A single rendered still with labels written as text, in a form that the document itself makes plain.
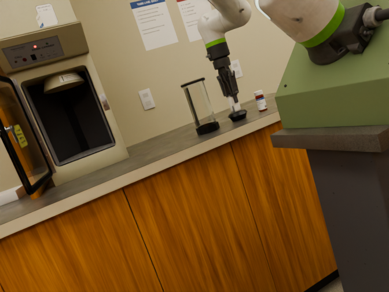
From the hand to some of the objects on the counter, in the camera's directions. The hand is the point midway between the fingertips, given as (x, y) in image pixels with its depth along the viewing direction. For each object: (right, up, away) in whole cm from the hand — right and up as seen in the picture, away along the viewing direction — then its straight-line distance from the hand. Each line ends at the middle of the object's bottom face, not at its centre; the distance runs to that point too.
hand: (234, 103), depth 134 cm
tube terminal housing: (-65, -29, +5) cm, 71 cm away
